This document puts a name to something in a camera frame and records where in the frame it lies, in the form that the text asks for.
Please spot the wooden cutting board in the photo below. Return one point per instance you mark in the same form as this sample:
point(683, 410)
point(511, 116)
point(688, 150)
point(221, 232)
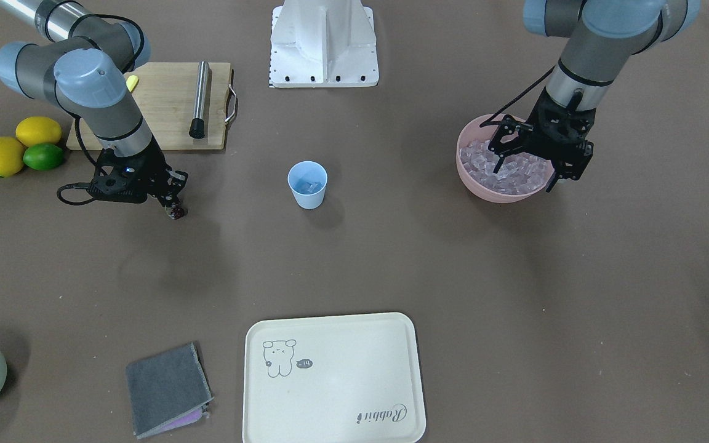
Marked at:
point(166, 97)

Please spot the yellow plastic knife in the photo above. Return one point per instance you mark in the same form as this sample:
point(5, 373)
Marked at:
point(132, 82)

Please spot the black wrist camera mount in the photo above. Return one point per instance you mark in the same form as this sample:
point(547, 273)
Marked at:
point(117, 184)

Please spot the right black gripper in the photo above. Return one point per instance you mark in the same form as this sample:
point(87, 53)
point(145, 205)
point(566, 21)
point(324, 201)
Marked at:
point(152, 165)

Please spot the yellow lemon near lime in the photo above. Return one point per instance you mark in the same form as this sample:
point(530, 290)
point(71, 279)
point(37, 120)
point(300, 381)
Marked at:
point(37, 130)

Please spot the black handled metal knife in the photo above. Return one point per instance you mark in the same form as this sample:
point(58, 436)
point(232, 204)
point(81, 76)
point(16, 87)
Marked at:
point(197, 128)

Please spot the dark red cherries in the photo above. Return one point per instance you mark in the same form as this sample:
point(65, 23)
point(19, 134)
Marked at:
point(176, 212)

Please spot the beige plastic tray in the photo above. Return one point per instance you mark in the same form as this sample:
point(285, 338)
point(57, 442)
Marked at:
point(342, 378)

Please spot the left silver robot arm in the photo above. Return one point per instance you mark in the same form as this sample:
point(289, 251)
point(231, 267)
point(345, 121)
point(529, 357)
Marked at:
point(601, 37)

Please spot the light blue plastic cup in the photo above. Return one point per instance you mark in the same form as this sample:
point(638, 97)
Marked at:
point(312, 172)

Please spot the green lime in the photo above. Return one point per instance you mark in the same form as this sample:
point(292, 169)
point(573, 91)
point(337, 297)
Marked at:
point(43, 156)

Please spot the yellow lemon front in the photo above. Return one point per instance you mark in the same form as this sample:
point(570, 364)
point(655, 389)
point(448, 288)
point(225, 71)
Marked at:
point(11, 156)

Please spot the grey folded cloth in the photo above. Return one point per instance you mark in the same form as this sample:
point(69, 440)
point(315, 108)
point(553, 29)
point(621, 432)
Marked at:
point(167, 390)

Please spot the pink bowl with ice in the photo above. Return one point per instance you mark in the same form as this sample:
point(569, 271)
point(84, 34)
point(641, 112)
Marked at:
point(519, 177)

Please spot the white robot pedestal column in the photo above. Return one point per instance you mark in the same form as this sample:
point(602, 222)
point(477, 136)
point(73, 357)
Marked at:
point(317, 44)

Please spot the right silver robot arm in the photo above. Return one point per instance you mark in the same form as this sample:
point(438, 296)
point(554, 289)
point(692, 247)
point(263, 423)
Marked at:
point(82, 70)

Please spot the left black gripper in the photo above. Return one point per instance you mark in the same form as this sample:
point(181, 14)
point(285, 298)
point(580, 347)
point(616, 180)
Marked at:
point(516, 136)

